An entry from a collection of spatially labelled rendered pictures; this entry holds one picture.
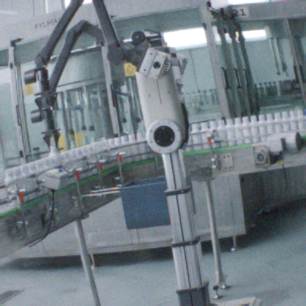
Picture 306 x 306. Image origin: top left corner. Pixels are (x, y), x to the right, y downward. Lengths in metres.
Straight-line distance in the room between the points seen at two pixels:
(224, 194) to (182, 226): 3.34
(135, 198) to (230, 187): 2.96
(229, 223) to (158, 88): 3.58
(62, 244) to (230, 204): 1.53
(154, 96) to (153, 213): 0.75
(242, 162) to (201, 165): 0.29
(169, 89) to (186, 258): 0.79
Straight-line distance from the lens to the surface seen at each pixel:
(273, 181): 9.51
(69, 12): 4.20
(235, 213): 7.66
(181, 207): 4.31
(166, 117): 4.23
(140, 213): 4.74
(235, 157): 5.82
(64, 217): 4.58
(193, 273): 4.35
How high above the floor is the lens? 1.35
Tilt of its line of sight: 3 degrees down
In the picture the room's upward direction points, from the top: 9 degrees counter-clockwise
